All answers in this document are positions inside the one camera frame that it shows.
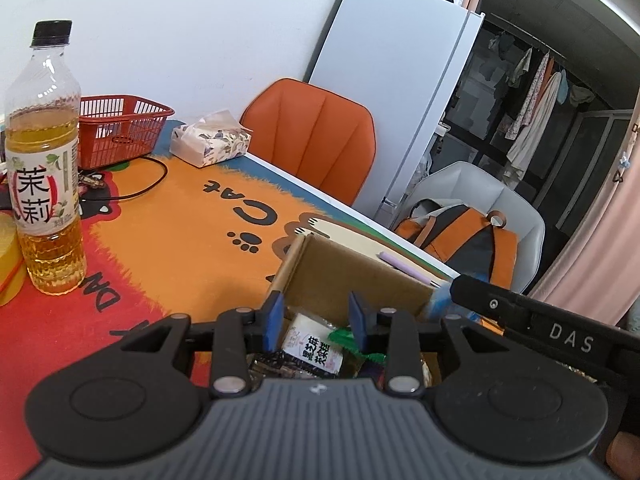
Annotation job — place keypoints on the bright green snack packet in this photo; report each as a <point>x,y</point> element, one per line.
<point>374,358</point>

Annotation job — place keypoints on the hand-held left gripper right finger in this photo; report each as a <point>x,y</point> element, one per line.
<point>359,325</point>

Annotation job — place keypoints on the orange chair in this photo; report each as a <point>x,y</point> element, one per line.
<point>310,130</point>

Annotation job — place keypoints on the black and white snack packet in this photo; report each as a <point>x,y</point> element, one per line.
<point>312,347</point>

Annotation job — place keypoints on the white refrigerator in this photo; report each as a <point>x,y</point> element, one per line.
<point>390,60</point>

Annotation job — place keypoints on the red plastic basket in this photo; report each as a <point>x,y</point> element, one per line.
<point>115,145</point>

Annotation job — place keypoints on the cardboard box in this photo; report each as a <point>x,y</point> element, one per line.
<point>350,270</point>

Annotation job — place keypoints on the floral hanging garment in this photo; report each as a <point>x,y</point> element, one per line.
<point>537,77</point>

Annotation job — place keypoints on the dark green snack packet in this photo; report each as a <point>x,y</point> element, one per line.
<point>342,337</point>

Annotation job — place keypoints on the lilac pen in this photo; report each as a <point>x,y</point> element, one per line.
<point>400,261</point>

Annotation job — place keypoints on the person's right hand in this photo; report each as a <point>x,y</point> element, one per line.
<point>625,455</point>

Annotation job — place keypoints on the grey chair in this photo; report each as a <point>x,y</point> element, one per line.
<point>475,185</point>

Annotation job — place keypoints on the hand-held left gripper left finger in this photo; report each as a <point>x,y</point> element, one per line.
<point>272,322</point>

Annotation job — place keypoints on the blue snack packet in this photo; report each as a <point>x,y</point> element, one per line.
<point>440,305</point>

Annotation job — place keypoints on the tea bottle with black cap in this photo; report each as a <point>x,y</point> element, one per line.
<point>45,160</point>

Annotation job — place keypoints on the white hanging garment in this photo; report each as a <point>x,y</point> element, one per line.
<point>535,130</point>

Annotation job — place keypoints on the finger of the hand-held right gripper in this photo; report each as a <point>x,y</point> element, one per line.
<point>485,297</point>

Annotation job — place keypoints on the orange and black backpack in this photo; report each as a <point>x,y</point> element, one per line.
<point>460,240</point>

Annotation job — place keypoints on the yellow round container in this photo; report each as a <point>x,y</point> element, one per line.
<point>10,260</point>

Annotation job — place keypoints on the floral tissue pack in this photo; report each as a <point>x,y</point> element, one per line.
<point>210,145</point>

